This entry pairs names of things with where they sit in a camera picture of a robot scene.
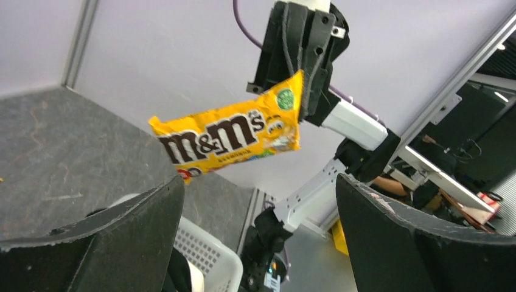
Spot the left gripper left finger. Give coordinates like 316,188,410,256
1,178,185,291

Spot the yellow m&m bag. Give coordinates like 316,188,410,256
148,70,304,184

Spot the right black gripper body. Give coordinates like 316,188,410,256
246,1,350,125

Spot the white plastic basket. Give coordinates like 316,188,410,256
89,211,243,291

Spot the black and white striped cloth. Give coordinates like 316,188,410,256
162,248,205,292

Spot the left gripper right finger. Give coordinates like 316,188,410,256
336,174,515,291

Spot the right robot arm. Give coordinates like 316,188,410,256
240,1,400,291

